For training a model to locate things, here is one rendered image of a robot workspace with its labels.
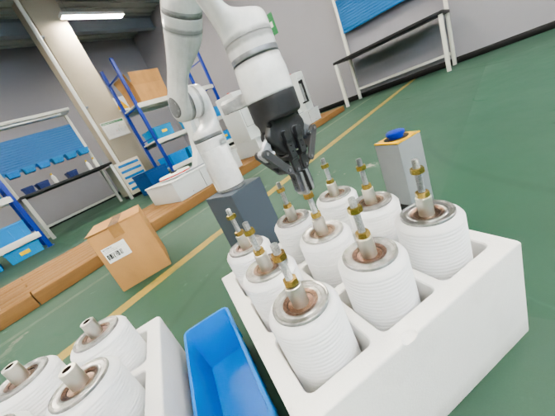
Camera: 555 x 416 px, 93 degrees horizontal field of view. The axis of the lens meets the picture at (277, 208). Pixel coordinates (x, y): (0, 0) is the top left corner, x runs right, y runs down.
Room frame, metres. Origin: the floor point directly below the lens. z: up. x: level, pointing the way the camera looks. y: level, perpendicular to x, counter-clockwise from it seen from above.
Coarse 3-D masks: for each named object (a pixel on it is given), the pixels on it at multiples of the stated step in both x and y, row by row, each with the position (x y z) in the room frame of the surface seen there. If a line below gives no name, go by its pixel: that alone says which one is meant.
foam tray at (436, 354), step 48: (480, 240) 0.33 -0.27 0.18; (240, 288) 0.48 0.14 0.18; (336, 288) 0.36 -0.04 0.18; (432, 288) 0.28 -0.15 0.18; (480, 288) 0.27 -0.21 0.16; (384, 336) 0.25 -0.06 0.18; (432, 336) 0.24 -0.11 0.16; (480, 336) 0.26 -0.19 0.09; (288, 384) 0.24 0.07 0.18; (336, 384) 0.21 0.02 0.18; (384, 384) 0.21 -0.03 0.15; (432, 384) 0.23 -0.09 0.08
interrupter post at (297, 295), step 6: (300, 282) 0.27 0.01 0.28; (288, 288) 0.27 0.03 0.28; (294, 288) 0.27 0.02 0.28; (300, 288) 0.27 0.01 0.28; (288, 294) 0.27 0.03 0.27; (294, 294) 0.27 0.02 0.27; (300, 294) 0.27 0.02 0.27; (294, 300) 0.27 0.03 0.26; (300, 300) 0.27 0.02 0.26; (306, 300) 0.27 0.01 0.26; (294, 306) 0.27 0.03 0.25; (300, 306) 0.27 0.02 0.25
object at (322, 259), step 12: (348, 228) 0.41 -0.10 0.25; (300, 240) 0.44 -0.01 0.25; (336, 240) 0.38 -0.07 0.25; (348, 240) 0.39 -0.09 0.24; (312, 252) 0.39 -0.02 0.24; (324, 252) 0.38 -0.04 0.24; (336, 252) 0.38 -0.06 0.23; (312, 264) 0.40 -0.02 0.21; (324, 264) 0.39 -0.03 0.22; (336, 264) 0.38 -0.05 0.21; (312, 276) 0.43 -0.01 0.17; (324, 276) 0.39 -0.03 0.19; (336, 276) 0.38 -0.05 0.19
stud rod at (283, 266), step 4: (272, 244) 0.28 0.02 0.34; (276, 244) 0.27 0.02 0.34; (272, 248) 0.28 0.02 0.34; (276, 248) 0.27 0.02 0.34; (276, 252) 0.27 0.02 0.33; (280, 252) 0.27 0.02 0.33; (284, 260) 0.28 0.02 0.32; (280, 264) 0.27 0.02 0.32; (284, 264) 0.27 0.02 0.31; (280, 268) 0.28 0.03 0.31; (284, 268) 0.27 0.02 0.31; (288, 268) 0.28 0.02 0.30; (284, 272) 0.27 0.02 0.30; (288, 272) 0.27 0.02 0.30; (284, 276) 0.27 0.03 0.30; (288, 276) 0.27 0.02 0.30; (292, 276) 0.28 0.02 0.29; (288, 280) 0.27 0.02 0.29
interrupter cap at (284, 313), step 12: (312, 288) 0.29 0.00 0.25; (324, 288) 0.28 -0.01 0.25; (276, 300) 0.29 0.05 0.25; (288, 300) 0.29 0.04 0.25; (312, 300) 0.27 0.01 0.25; (324, 300) 0.26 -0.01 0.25; (276, 312) 0.28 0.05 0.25; (288, 312) 0.27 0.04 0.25; (300, 312) 0.26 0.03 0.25; (312, 312) 0.25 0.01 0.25; (288, 324) 0.25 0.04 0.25; (300, 324) 0.24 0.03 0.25
